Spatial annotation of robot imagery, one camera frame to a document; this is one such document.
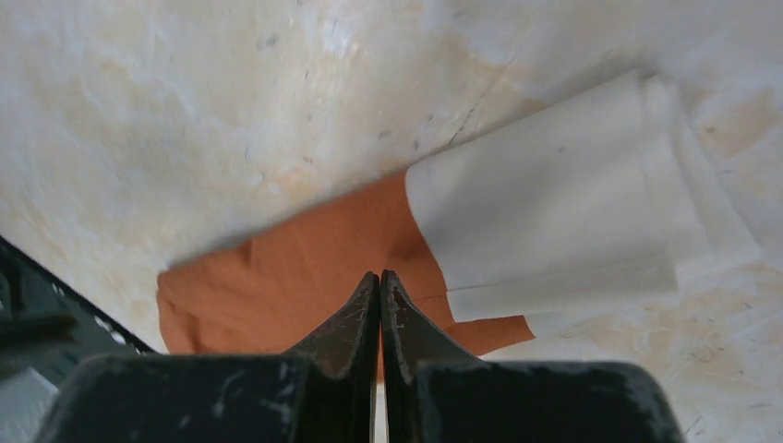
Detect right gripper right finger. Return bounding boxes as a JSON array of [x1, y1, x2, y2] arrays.
[[379, 269, 478, 442]]

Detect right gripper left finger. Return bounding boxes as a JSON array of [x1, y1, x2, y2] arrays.
[[285, 272, 380, 442]]

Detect orange underwear white waistband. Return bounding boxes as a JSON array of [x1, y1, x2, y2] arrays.
[[157, 71, 762, 355]]

